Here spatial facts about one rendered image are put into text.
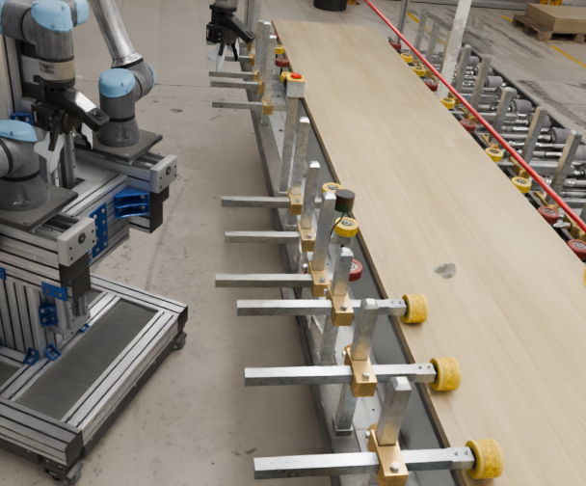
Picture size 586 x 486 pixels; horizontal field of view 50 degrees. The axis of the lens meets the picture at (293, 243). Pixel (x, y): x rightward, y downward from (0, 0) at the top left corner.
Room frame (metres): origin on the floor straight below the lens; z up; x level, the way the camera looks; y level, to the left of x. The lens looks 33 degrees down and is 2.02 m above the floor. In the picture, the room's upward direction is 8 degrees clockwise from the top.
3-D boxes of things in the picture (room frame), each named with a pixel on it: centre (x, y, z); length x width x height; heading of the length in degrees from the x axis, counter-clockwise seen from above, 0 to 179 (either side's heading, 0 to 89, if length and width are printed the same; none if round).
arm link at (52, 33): (1.29, 0.55, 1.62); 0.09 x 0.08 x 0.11; 67
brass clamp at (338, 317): (1.37, -0.15, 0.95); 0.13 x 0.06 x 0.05; 12
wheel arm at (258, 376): (1.10, -0.17, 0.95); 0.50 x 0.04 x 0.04; 102
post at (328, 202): (1.64, -0.09, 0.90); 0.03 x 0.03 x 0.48; 12
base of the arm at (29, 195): (1.54, 0.80, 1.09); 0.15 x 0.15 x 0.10
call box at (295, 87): (2.38, 0.07, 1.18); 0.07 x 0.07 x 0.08; 12
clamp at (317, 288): (1.62, -0.10, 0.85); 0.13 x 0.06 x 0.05; 12
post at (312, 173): (1.88, -0.03, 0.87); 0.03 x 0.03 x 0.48; 12
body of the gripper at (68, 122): (1.30, 0.56, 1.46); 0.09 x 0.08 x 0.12; 74
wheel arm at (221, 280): (1.57, 0.01, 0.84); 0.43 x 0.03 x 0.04; 102
